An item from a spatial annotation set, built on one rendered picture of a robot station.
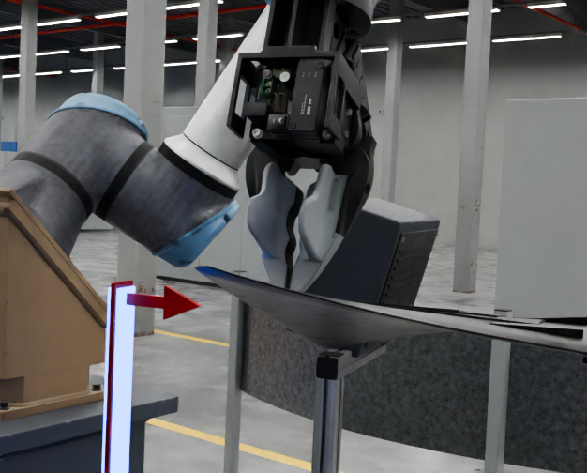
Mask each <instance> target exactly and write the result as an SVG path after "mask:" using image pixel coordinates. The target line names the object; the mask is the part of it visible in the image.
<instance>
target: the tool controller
mask: <svg viewBox="0 0 587 473"><path fill-rule="evenodd" d="M439 224H440V220H439V219H438V218H435V217H432V216H430V215H427V214H424V213H421V212H418V211H415V210H412V209H410V208H407V207H404V206H398V205H395V204H392V203H389V202H386V201H384V200H381V199H367V201H366V203H365V204H364V206H363V208H362V209H361V211H360V213H359V215H358V216H357V218H356V220H355V222H354V224H353V226H352V228H351V230H350V231H349V233H348V235H347V236H346V237H345V238H344V239H342V241H341V243H340V245H339V247H338V249H337V251H336V252H335V254H334V255H333V257H332V258H331V260H330V261H329V263H328V264H327V266H326V267H325V268H324V270H323V272H322V273H321V274H320V276H319V277H318V278H317V279H316V281H315V282H314V283H313V284H312V285H311V286H310V287H309V288H308V289H307V290H306V291H305V292H304V293H309V294H313V295H318V296H323V297H328V298H337V299H344V300H351V301H360V302H369V303H382V304H395V305H407V306H414V302H415V299H416V296H417V293H418V290H419V287H420V284H421V282H422V279H423V276H424V273H425V270H426V267H427V264H428V261H429V256H430V253H431V250H432V247H433V244H434V241H435V238H436V237H437V236H438V227H439ZM390 340H391V339H386V340H380V341H375V342H369V343H360V344H355V345H350V346H346V347H341V348H338V350H339V351H341V350H348V351H352V357H354V358H358V357H360V356H362V355H364V354H366V353H367V352H368V351H370V350H372V349H374V348H375V347H377V346H379V345H381V344H383V343H385V342H387V343H388V342H389V341H390Z"/></svg>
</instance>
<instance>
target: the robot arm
mask: <svg viewBox="0 0 587 473"><path fill-rule="evenodd" d="M264 1H265V2H266V3H267V4H268V5H267V6H266V8H265V9H264V11H263V13H262V14H261V16H260V18H259V19H258V21H257V22H256V23H255V24H254V26H253V27H252V29H251V30H250V32H249V33H248V35H247V37H246V38H245V40H244V41H243V43H242V44H241V46H240V47H239V49H238V50H237V52H236V53H235V55H234V56H233V58H232V60H231V61H230V63H229V65H228V66H227V68H226V69H225V70H224V71H223V73H222V74H221V76H220V77H219V79H218V81H217V82H216V84H215V85H214V87H213V88H212V90H211V91H210V93H209V94H208V96H207V97H206V99H205V100H204V102H203V104H202V105H201V107H200V108H199V110H198V112H197V113H196V115H194V117H193V118H192V120H191V121H190V123H189V124H188V126H187V128H186V129H185V131H184V132H183V133H182V134H180V135H177V136H173V137H168V138H165V140H164V141H163V143H162V144H161V146H160V147H159V149H157V148H155V147H154V146H152V145H150V144H149V143H147V142H148V131H147V128H146V126H145V124H144V123H143V122H142V121H141V120H138V119H139V116H138V115H137V114H136V113H135V112H134V111H133V110H131V109H130V108H129V107H128V106H127V105H126V104H124V103H122V102H121V101H119V100H117V99H114V98H111V97H108V96H105V95H102V94H98V93H86V94H84V93H81V94H77V95H74V96H72V97H70V98H69V99H68V100H66V101H65V102H64V104H63V105H62V106H61V107H60V108H58V109H57V110H55V111H53V112H52V113H51V114H50V116H49V117H48V119H47V121H46V123H45V124H44V125H43V126H42V127H41V128H40V129H39V130H38V132H37V133H36V134H35V135H34V136H33V137H32V138H31V140H30V141H29V142H28V143H27V144H26V145H25V146H24V147H23V149H22V150H21V151H20V152H19V153H18V154H17V155H16V157H15V158H14V159H13V160H12V161H11V162H10V163H9V165H8V166H7V167H6V168H4V169H2V170H1V171H0V188H9V189H13V190H14V191H15V192H16V194H17V195H18V196H19V197H20V199H21V200H22V201H23V202H24V204H25V205H26V206H27V207H28V209H29V210H30V211H31V212H32V213H33V215H34V216H35V217H36V218H37V220H38V221H39V222H40V223H41V225H42V226H43V227H44V228H45V230H46V231H47V232H48V233H49V234H50V236H51V237H52V238H53V240H54V241H55V242H56V243H57V244H58V246H59V247H60V248H61V249H62V251H63V252H64V253H65V254H66V255H67V257H68V258H69V259H70V254H71V251H72V249H73V247H74V244H75V242H76V240H77V237H78V234H79V233H80V230H81V227H82V226H83V224H84V223H85V221H86V220H87V219H88V217H89V216H90V215H91V214H92V213H93V214H95V215H96V216H98V217H99V218H101V219H102V220H104V221H105V222H107V223H108V224H109V225H111V226H112V227H114V228H115V229H117V230H118V231H120V232H121V233H123V234H124V235H126V236H127V237H129V238H131V239H133V240H134V241H136V242H137V243H139V244H140V245H142V246H143V247H145V248H146V249H148V250H149V251H150V252H151V254H152V255H154V256H158V257H160V258H161V259H163V260H165V261H166V262H168V263H170V264H171V265H173V266H175V267H187V266H189V265H190V264H191V263H192V262H194V261H195V260H196V258H197V257H198V256H199V255H200V254H201V253H202V252H203V251H204V250H205V249H206V248H207V247H208V245H209V244H210V243H211V242H212V241H213V240H214V239H215V238H216V236H217V235H218V234H219V233H220V232H221V231H222V229H223V228H224V227H225V226H226V225H227V223H228V222H229V221H230V220H231V219H232V218H233V216H234V215H235V214H236V213H237V211H238V210H239V208H240V205H239V204H238V203H237V201H236V200H234V199H233V198H234V197H235V195H236V194H237V193H238V191H239V190H240V184H239V179H238V170H239V169H240V167H241V166H242V164H243V163H244V161H245V160H246V158H248V159H247V164H246V184H247V189H248V195H249V199H248V202H247V207H246V224H247V227H248V229H249V231H250V233H251V234H252V236H253V237H254V239H255V240H256V242H257V244H258V245H259V250H260V255H261V257H262V261H263V267H264V270H265V273H266V276H267V278H268V280H269V281H270V283H271V284H272V285H275V286H278V287H283V288H287V289H292V290H295V291H300V292H305V291H306V290H307V289H308V288H309V287H310V286H311V285H312V284H313V283H314V282H315V281H316V279H317V278H318V277H319V276H320V274H321V273H322V272H323V270H324V268H325V267H326V266H327V264H328V263H329V261H330V260H331V258H332V257H333V255H334V254H335V252H336V251H337V249H338V247H339V245H340V243H341V241H342V239H344V238H345V237H346V236H347V235H348V233H349V231H350V230H351V228H352V226H353V224H354V222H355V220H356V218H357V216H358V215H359V213H360V211H361V209H362V208H363V206H364V204H365V203H366V201H367V199H368V197H369V193H370V190H371V187H372V183H373V178H374V160H373V156H374V150H375V147H376V145H377V142H376V141H375V139H374V138H373V137H372V131H371V124H370V120H371V118H372V116H371V114H370V113H369V103H368V95H367V88H366V81H365V73H364V66H363V59H362V52H361V45H360V42H359V41H358V39H360V38H362V37H364V36H365V35H366V34H367V33H368V32H369V31H370V29H371V25H372V17H373V10H374V9H375V7H376V4H378V3H380V1H381V0H264ZM254 146H255V148H254V149H253V147H254ZM252 149H253V150H252ZM251 150H252V151H251ZM250 152H251V153H250ZM249 153H250V154H249ZM248 155H249V156H248ZM300 169H314V170H315V171H316V172H318V173H319V174H318V177H317V181H316V182H314V183H312V184H311V185H309V187H308V191H307V197H306V199H304V201H303V198H304V193H303V192H302V191H301V190H300V189H299V188H298V187H297V186H296V185H295V184H294V183H293V182H292V181H291V180H290V179H289V178H287V177H286V174H285V172H286V173H287V174H288V175H289V176H294V175H296V174H297V172H298V171H299V170H300ZM298 214H299V217H298V232H299V235H300V240H299V242H300V254H299V256H298V258H297V261H296V263H295V265H294V262H293V255H294V251H295V248H296V238H295V235H294V222H295V219H296V217H297V216H298Z"/></svg>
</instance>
